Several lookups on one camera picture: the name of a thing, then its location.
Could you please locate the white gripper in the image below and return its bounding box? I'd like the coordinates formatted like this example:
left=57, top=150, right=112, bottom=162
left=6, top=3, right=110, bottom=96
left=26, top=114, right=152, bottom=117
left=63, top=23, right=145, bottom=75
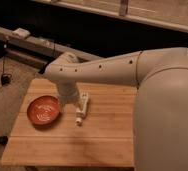
left=56, top=83, right=80, bottom=106

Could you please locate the clear plastic bottle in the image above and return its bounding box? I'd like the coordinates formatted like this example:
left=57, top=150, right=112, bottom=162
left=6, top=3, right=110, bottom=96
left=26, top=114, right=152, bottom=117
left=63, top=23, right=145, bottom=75
left=76, top=92, right=89, bottom=126

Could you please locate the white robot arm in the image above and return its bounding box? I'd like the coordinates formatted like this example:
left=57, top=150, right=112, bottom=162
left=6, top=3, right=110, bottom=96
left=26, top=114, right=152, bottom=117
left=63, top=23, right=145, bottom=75
left=44, top=47, right=188, bottom=171

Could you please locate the red ceramic bowl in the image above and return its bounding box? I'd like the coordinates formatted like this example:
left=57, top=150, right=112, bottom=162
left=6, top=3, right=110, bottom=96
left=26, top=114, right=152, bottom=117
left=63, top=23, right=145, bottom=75
left=27, top=95, right=60, bottom=125

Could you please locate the wooden table board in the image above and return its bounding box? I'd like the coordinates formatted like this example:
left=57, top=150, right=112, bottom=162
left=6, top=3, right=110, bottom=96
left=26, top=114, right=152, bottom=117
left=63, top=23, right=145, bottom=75
left=0, top=79, right=136, bottom=168

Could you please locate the long wooden beam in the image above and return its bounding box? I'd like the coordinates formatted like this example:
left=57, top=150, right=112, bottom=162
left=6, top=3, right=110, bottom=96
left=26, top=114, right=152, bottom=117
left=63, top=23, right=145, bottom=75
left=0, top=27, right=100, bottom=61

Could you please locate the small white box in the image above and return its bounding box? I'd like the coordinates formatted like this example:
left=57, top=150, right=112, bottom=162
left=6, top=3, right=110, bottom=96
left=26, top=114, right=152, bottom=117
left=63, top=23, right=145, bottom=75
left=13, top=28, right=30, bottom=38

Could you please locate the black power adapter with cable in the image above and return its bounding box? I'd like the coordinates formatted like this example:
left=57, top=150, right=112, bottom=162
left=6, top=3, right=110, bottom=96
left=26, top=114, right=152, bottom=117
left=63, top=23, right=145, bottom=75
left=0, top=39, right=13, bottom=99

